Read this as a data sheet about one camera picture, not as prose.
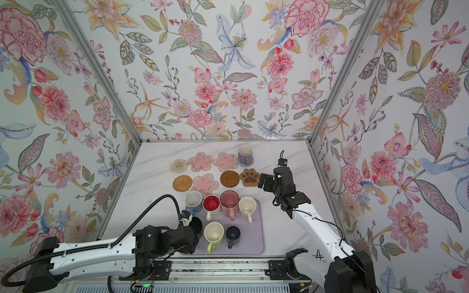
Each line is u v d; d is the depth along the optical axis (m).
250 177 1.04
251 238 0.81
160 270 0.73
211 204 0.90
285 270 0.73
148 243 0.53
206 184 1.01
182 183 1.01
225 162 1.11
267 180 0.74
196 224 0.76
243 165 1.08
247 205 0.87
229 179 1.02
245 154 1.05
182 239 0.56
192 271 0.75
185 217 0.69
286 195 0.61
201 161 1.11
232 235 0.82
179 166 1.07
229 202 0.88
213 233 0.81
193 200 0.88
